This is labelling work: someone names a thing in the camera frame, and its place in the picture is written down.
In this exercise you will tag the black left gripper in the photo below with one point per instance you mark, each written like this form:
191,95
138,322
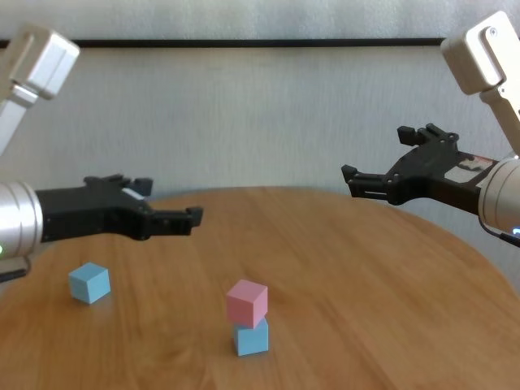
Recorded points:
89,211

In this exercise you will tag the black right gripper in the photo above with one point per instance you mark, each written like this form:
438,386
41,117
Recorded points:
430,174

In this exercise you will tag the light blue cube block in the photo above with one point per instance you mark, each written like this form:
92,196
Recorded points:
252,339
87,284

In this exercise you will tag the pink cube block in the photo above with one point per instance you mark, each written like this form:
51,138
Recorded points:
245,304

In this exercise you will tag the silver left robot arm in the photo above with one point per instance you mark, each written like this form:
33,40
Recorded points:
18,219

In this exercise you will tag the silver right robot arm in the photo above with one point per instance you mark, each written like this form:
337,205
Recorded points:
501,195

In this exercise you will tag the black wall rail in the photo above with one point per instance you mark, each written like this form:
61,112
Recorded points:
260,43

